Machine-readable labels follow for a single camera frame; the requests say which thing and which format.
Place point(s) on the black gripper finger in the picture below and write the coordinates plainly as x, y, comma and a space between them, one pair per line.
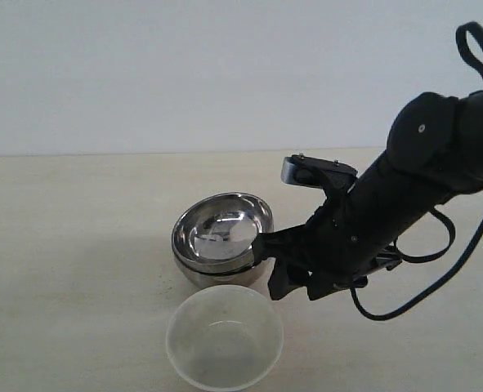
286, 278
283, 245

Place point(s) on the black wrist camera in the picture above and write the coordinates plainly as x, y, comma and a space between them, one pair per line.
304, 171

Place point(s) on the ribbed stainless steel bowl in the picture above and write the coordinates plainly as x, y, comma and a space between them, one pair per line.
215, 235

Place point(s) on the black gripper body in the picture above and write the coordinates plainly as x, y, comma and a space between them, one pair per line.
345, 235

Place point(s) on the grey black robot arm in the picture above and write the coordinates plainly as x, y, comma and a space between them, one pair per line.
434, 153

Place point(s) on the white ceramic bowl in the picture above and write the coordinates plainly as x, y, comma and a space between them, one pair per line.
224, 338

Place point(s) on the smooth stainless steel bowl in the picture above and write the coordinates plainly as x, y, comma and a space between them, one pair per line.
224, 277

